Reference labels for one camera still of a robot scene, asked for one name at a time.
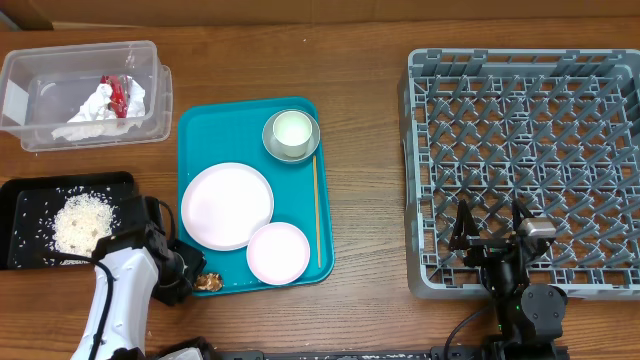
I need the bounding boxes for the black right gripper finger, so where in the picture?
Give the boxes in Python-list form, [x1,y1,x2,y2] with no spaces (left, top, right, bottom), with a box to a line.
[511,197,533,235]
[449,200,479,251]

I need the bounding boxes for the brown food scrap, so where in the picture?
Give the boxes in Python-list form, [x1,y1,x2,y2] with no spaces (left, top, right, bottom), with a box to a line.
[194,273,224,292]

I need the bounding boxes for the large white plate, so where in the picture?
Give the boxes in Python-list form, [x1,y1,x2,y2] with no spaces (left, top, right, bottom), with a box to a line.
[181,162,274,251]

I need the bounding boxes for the small white plate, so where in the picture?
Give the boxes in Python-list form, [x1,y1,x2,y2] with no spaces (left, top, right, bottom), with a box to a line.
[246,222,310,286]

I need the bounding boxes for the grey saucer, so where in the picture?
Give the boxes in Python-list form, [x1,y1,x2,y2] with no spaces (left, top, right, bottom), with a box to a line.
[262,109,320,164]

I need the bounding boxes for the small white paper piece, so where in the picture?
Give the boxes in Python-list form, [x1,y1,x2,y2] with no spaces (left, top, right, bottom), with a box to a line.
[126,77,146,118]

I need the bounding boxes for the white napkin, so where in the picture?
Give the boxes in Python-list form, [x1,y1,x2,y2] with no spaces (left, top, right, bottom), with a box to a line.
[51,83,135,141]

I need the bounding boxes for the white cup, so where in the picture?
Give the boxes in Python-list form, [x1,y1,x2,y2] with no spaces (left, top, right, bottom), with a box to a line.
[272,110,312,158]

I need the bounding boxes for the red snack wrapper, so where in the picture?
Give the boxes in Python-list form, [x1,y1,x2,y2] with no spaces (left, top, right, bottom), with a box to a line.
[100,75,129,118]

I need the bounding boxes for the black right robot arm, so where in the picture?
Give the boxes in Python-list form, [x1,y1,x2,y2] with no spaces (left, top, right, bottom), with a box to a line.
[443,199,570,360]

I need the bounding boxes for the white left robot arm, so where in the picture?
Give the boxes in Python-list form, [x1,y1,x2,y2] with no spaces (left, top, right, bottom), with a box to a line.
[72,196,206,359]

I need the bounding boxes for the grey dishwasher rack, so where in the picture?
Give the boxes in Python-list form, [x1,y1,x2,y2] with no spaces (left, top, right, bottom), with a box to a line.
[398,48,639,300]

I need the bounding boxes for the pile of white rice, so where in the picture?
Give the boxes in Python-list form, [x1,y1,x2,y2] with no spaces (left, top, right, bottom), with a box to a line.
[52,194,115,257]

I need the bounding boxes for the teal serving tray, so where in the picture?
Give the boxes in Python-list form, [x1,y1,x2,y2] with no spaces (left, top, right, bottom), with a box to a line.
[177,97,335,286]

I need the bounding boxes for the black plastic tray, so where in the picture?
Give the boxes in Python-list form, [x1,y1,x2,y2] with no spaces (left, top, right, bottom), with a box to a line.
[1,171,137,270]

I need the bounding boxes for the wooden chopstick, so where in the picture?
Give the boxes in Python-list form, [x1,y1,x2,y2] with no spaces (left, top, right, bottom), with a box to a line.
[312,155,322,268]

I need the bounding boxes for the clear plastic bin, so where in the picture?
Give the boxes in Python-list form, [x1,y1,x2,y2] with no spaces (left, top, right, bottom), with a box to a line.
[1,41,173,152]

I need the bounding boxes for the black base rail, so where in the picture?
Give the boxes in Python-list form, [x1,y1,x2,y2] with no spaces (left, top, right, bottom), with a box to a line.
[214,345,571,360]

